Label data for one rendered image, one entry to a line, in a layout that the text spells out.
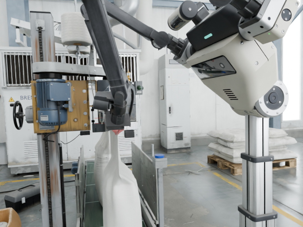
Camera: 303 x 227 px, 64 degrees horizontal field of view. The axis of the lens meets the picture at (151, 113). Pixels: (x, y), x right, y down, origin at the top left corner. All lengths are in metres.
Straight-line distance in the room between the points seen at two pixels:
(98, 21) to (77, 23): 0.61
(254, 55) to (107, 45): 0.51
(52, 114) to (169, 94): 4.08
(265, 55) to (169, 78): 4.39
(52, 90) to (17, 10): 4.33
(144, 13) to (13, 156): 3.42
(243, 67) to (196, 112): 5.27
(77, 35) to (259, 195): 1.17
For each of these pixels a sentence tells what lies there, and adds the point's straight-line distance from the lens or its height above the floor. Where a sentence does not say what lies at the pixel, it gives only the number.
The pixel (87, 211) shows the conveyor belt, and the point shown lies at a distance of 2.00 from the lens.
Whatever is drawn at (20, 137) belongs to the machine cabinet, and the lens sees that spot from 4.45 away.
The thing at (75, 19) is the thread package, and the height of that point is 1.64.
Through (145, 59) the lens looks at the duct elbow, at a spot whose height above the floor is 1.98.
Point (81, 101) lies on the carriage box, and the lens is 1.55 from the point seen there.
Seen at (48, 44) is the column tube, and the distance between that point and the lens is 1.66.
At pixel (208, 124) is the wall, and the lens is 6.33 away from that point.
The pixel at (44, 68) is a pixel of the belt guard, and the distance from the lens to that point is 1.36.
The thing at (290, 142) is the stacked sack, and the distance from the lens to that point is 4.58.
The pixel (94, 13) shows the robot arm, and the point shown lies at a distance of 0.81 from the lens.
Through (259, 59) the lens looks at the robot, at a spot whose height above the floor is 1.34.
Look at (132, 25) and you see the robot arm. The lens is 1.28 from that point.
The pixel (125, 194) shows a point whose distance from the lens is 1.19.
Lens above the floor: 1.21
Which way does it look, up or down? 4 degrees down
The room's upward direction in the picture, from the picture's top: 2 degrees counter-clockwise
